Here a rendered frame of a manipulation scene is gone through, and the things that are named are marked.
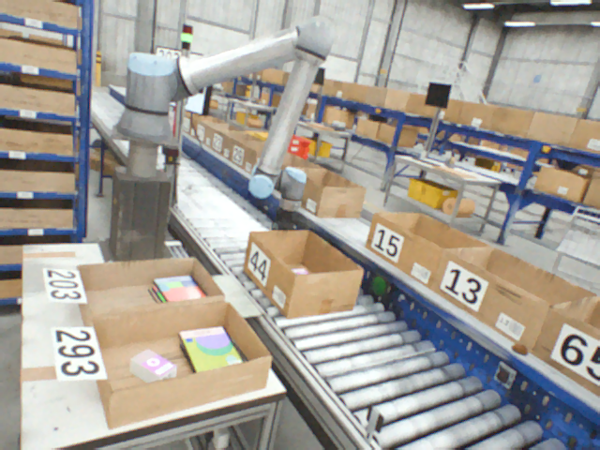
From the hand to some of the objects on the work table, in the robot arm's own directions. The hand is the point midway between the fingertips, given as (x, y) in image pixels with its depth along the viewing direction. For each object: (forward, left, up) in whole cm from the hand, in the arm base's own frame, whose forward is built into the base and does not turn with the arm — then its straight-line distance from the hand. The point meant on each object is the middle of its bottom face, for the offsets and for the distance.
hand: (285, 250), depth 189 cm
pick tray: (-52, -68, -5) cm, 86 cm away
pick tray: (-58, -37, -6) cm, 69 cm away
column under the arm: (-61, +6, -7) cm, 62 cm away
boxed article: (-59, -71, -4) cm, 92 cm away
